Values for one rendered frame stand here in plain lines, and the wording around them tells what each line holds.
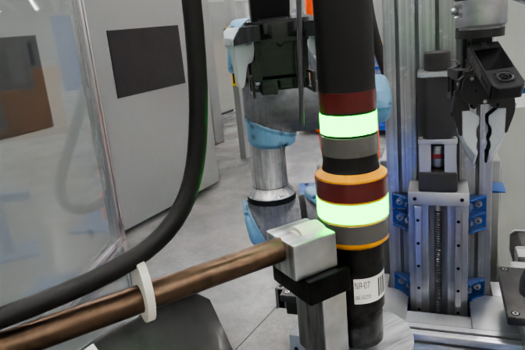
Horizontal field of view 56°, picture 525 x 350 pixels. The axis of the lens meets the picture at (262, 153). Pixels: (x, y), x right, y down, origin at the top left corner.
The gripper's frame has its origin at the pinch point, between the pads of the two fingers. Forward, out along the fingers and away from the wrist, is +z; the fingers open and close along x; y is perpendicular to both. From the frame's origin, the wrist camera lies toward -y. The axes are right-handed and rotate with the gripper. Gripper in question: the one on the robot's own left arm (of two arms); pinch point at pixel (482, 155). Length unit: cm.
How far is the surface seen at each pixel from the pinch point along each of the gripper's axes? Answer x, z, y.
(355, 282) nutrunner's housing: 25, -8, -52
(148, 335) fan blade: 41, -1, -46
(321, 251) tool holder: 27, -11, -54
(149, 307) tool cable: 35, -11, -59
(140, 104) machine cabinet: 173, 35, 344
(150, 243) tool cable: 35, -14, -58
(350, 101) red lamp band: 25, -19, -52
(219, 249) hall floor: 103, 143, 272
